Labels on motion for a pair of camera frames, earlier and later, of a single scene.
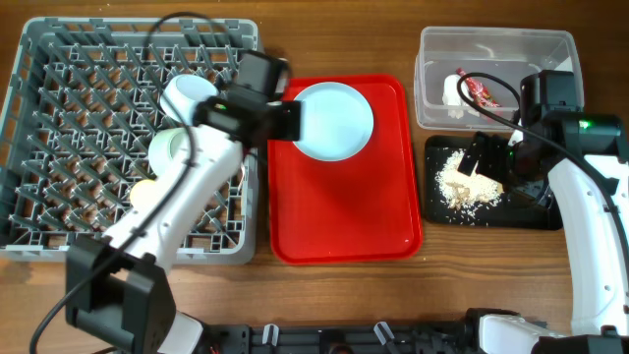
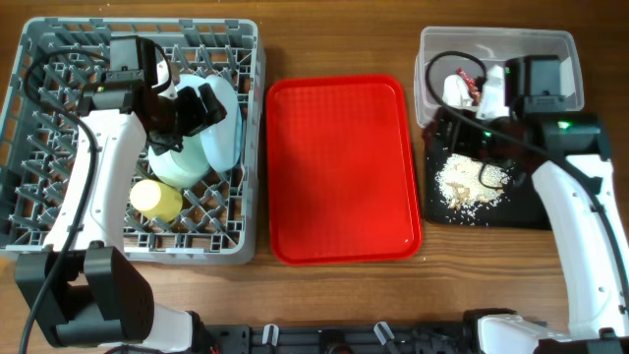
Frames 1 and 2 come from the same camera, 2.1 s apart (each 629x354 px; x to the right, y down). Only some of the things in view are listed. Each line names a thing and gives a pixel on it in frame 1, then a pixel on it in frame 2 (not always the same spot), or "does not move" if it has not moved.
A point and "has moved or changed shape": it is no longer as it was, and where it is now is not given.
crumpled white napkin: [452, 98] does not move
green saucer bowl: [169, 151] does not move
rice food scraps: [462, 192] does not move
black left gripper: [279, 118] → [198, 115]
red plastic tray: [362, 208] does not move
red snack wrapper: [480, 93] does not move
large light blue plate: [336, 121] has moved or changed shape
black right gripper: [487, 164] → [444, 122]
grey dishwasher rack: [80, 115] does not move
